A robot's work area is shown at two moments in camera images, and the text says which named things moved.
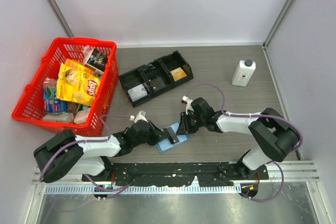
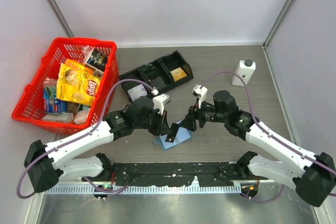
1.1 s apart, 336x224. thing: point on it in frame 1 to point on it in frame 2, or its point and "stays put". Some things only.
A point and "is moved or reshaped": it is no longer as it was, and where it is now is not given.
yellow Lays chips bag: (77, 83) stays put
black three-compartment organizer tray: (144, 83) stays put
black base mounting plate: (212, 174) stays put
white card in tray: (137, 92) stays put
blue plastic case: (165, 144) is moved or reshaped
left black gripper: (157, 134) to (163, 127)
